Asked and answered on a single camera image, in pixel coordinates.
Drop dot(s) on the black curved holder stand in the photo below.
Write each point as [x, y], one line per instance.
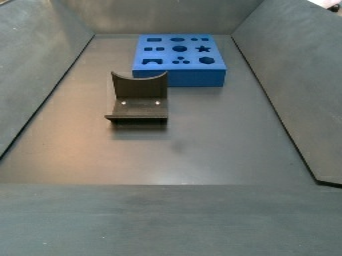
[141, 98]

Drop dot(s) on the blue shape sorter block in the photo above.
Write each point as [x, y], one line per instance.
[188, 56]

